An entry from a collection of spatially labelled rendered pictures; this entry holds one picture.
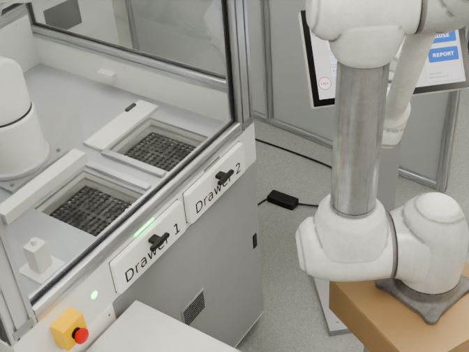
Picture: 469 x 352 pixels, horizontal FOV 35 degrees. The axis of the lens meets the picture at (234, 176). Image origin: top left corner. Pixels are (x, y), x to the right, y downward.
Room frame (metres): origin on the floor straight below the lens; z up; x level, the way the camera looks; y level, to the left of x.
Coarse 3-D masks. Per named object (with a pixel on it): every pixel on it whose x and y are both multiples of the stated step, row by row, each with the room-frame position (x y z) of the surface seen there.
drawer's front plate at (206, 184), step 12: (240, 144) 1.83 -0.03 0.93; (228, 156) 1.77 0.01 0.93; (240, 156) 1.81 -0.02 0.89; (216, 168) 1.72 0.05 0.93; (228, 168) 1.76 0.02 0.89; (240, 168) 1.81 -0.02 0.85; (204, 180) 1.67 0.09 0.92; (216, 180) 1.71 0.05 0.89; (228, 180) 1.76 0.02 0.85; (192, 192) 1.62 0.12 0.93; (204, 192) 1.66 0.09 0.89; (192, 204) 1.61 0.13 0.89; (192, 216) 1.61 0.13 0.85
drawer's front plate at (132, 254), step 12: (180, 204) 1.57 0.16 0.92; (168, 216) 1.53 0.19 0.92; (180, 216) 1.57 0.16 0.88; (156, 228) 1.48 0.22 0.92; (168, 228) 1.52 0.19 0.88; (180, 228) 1.56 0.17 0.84; (144, 240) 1.44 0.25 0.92; (168, 240) 1.51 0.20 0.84; (132, 252) 1.40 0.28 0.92; (144, 252) 1.44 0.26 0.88; (156, 252) 1.47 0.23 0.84; (120, 264) 1.36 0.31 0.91; (132, 264) 1.39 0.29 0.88; (120, 276) 1.36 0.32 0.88; (120, 288) 1.35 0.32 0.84
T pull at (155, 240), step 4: (152, 236) 1.46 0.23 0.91; (156, 236) 1.46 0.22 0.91; (160, 236) 1.46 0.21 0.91; (164, 236) 1.46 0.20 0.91; (168, 236) 1.47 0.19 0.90; (148, 240) 1.45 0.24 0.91; (152, 240) 1.45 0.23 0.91; (156, 240) 1.44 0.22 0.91; (160, 240) 1.44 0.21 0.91; (164, 240) 1.45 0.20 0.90; (156, 244) 1.43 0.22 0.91; (160, 244) 1.44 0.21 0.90; (152, 248) 1.42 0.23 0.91; (156, 248) 1.42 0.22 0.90
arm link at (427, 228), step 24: (432, 192) 1.28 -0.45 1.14; (408, 216) 1.22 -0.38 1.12; (432, 216) 1.20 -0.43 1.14; (456, 216) 1.20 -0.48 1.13; (408, 240) 1.18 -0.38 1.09; (432, 240) 1.17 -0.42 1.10; (456, 240) 1.17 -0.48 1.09; (408, 264) 1.16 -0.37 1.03; (432, 264) 1.16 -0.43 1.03; (456, 264) 1.17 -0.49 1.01; (432, 288) 1.17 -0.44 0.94
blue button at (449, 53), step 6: (438, 48) 2.07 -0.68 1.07; (444, 48) 2.07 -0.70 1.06; (450, 48) 2.07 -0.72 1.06; (456, 48) 2.07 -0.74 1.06; (432, 54) 2.05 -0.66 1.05; (438, 54) 2.05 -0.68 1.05; (444, 54) 2.05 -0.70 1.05; (450, 54) 2.05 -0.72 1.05; (456, 54) 2.05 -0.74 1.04; (432, 60) 2.04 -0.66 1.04; (438, 60) 2.04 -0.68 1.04; (444, 60) 2.04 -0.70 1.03
